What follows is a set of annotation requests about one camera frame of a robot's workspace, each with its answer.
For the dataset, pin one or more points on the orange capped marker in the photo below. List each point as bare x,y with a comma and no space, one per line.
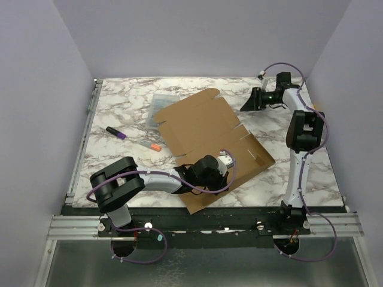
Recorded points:
150,145

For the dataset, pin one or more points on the aluminium side rail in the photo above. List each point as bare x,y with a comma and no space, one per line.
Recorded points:
69,198

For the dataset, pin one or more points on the brown cardboard box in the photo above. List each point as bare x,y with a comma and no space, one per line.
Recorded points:
203,124

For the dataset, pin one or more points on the black metal base rail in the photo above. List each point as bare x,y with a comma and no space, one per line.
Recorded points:
141,239

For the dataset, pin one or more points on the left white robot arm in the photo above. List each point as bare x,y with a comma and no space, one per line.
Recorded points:
116,184

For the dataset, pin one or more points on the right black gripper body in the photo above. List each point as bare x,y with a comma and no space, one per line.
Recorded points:
257,98

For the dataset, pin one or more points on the purple black highlighter marker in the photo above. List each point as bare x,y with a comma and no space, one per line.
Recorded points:
116,133

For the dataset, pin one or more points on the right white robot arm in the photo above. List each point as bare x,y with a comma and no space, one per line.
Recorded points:
303,139

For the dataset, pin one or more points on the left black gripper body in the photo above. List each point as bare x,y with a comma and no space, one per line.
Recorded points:
214,182

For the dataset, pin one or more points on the aluminium front extrusion rail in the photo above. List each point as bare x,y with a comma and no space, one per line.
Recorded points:
212,221

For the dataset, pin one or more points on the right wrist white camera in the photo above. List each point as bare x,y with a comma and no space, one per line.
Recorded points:
263,80

